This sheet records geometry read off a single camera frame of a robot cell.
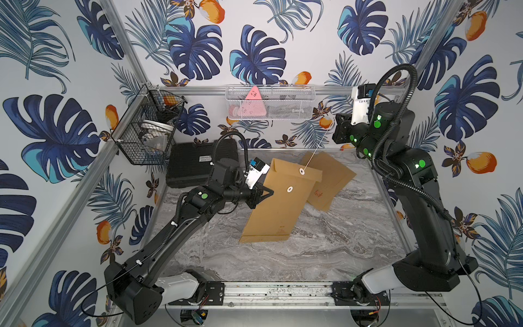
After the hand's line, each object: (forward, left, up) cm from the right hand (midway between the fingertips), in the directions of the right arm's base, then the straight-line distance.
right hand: (337, 112), depth 59 cm
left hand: (-12, +19, -21) cm, 30 cm away
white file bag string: (-6, +8, -18) cm, 21 cm away
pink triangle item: (+30, +27, -16) cm, 43 cm away
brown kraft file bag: (-18, +17, -29) cm, 38 cm away
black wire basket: (+20, +75, -23) cm, 81 cm away
